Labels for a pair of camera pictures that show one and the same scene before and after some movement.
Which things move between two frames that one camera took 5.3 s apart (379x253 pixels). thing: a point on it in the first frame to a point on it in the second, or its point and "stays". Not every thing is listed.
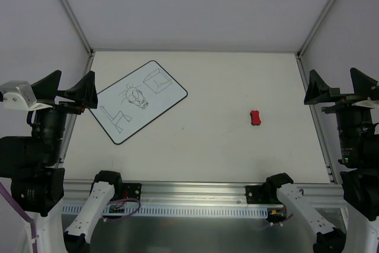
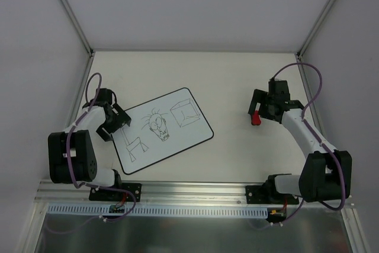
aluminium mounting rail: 77,193 stays
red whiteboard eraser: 255,118 stays
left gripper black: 63,104 to 113,121
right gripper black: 343,102 to 263,106
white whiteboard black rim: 132,103 to 161,128
